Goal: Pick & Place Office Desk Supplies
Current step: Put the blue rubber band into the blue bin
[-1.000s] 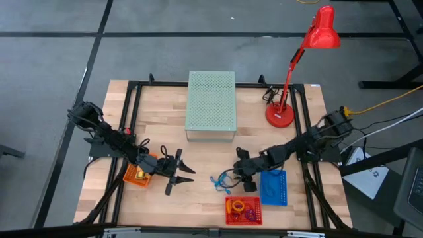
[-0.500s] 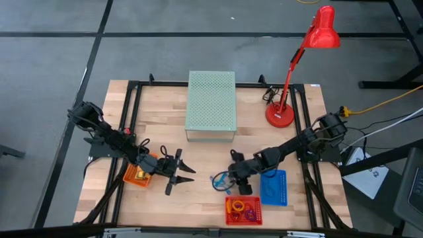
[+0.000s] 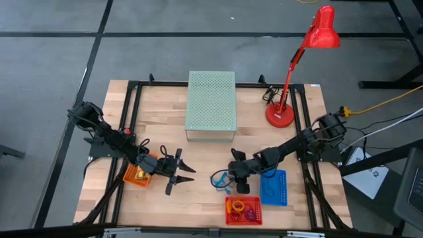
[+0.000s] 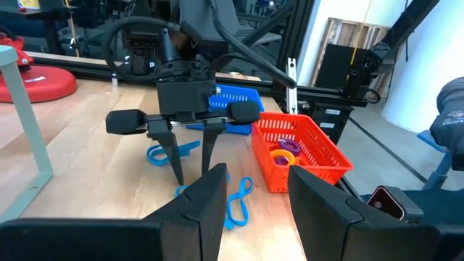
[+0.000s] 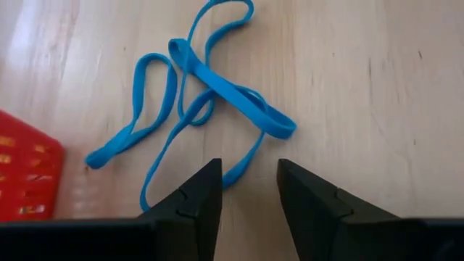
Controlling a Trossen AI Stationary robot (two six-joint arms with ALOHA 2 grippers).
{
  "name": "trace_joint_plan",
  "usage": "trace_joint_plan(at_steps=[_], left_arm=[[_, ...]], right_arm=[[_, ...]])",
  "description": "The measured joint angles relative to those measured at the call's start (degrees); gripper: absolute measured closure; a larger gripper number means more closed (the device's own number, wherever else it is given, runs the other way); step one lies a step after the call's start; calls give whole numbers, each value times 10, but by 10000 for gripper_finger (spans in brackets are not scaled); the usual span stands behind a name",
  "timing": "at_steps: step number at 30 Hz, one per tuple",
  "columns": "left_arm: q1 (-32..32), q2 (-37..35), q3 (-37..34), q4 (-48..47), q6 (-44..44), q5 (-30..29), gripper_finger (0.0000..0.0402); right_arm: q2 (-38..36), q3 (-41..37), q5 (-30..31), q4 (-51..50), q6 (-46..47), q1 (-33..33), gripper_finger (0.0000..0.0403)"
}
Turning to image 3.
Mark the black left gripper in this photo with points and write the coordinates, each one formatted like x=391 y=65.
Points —
x=167 y=165

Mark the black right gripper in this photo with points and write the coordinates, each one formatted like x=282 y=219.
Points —
x=244 y=168

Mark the orange plastic clip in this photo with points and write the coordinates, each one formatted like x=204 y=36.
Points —
x=228 y=206

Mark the purple plastic clip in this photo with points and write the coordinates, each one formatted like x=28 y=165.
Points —
x=253 y=219
x=246 y=211

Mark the blue plastic basket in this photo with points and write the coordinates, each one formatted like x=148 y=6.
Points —
x=281 y=191

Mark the red triangular plastic clip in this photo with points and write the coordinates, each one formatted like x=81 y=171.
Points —
x=232 y=215

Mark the orange plastic basket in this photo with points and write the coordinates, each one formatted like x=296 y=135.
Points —
x=129 y=178

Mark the red plastic basket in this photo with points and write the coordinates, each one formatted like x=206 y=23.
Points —
x=243 y=224

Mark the green perforated metal shelf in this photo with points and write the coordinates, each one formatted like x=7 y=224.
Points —
x=211 y=99

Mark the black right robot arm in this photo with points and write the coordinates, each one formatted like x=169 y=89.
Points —
x=291 y=147

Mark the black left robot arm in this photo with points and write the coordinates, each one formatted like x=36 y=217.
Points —
x=112 y=140

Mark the black desk leg bar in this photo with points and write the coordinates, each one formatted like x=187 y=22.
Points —
x=380 y=160

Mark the red desk lamp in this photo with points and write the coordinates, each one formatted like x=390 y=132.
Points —
x=322 y=33

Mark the black desk base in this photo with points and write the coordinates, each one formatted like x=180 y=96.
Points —
x=390 y=84

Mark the white box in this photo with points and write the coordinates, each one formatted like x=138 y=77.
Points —
x=367 y=178

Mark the black furniture foot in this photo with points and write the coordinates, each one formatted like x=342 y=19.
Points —
x=10 y=151

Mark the black metal table frame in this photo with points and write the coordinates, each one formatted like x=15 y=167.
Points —
x=158 y=83

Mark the black rail with silver brackets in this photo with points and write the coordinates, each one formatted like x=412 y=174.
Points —
x=49 y=231

